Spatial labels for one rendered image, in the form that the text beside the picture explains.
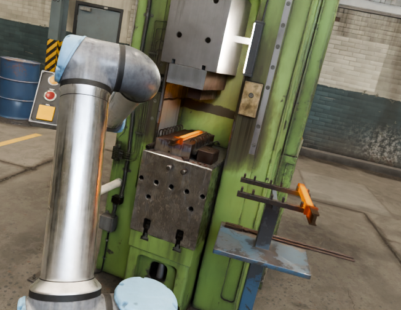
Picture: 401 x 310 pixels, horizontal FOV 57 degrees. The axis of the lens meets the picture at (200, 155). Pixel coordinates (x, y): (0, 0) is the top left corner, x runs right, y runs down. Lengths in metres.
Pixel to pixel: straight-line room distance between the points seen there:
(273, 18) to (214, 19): 0.29
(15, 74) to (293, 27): 4.95
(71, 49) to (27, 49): 8.45
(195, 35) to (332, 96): 6.20
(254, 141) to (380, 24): 6.38
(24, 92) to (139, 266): 4.53
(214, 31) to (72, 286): 1.34
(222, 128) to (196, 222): 0.69
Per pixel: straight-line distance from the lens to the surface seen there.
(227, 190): 2.01
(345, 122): 7.98
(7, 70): 6.30
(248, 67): 1.88
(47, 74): 2.06
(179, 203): 1.89
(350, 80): 7.93
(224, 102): 2.29
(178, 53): 1.87
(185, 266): 2.02
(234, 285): 2.22
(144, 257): 2.16
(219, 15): 1.83
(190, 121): 2.36
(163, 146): 1.92
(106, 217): 2.30
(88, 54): 0.90
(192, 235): 1.92
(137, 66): 0.91
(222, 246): 1.57
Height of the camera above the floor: 1.39
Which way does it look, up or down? 14 degrees down
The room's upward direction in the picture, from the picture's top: 12 degrees clockwise
